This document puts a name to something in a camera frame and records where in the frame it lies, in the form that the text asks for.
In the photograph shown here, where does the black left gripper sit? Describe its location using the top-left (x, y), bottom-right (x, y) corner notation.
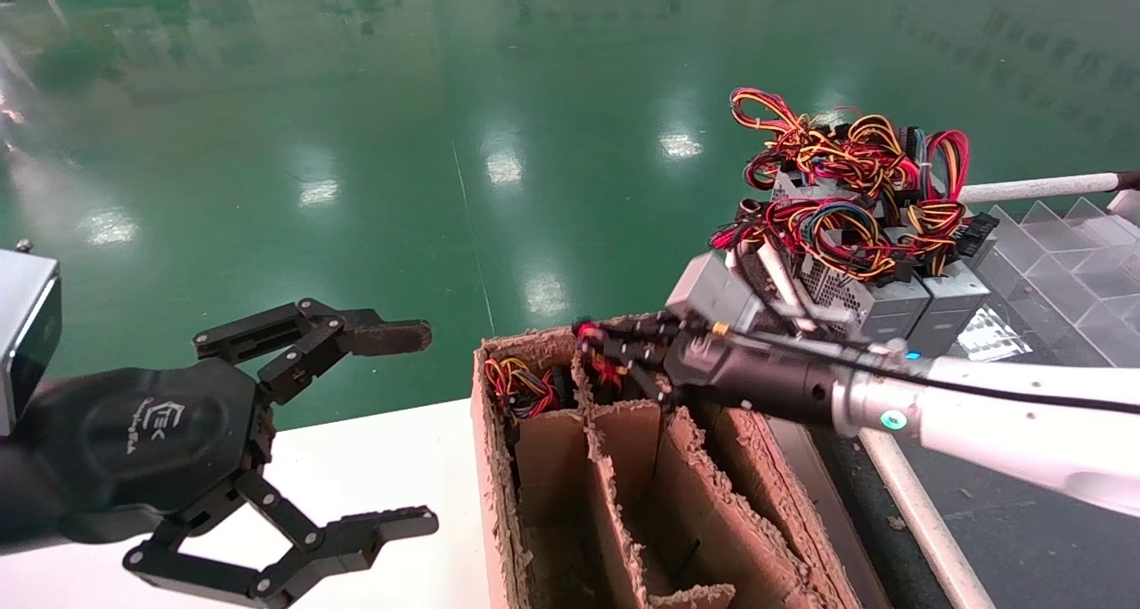
top-left (0, 298), bottom-right (440, 609)

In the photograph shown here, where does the clear acrylic divider tray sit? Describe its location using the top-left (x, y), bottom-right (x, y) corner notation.
top-left (965, 195), bottom-right (1140, 371)

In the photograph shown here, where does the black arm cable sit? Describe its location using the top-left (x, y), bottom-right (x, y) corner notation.
top-left (712, 322), bottom-right (1140, 414)

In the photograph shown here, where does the grey power supply with wires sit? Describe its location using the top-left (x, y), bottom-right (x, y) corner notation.
top-left (665, 250), bottom-right (790, 335)

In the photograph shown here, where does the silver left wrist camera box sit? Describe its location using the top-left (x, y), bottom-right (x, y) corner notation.
top-left (0, 240), bottom-right (64, 437)

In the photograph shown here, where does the worn cardboard divider box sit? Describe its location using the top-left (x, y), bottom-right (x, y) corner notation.
top-left (470, 311), bottom-right (863, 609)

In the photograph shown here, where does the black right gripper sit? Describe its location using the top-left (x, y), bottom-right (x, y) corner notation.
top-left (577, 315), bottom-right (839, 426)

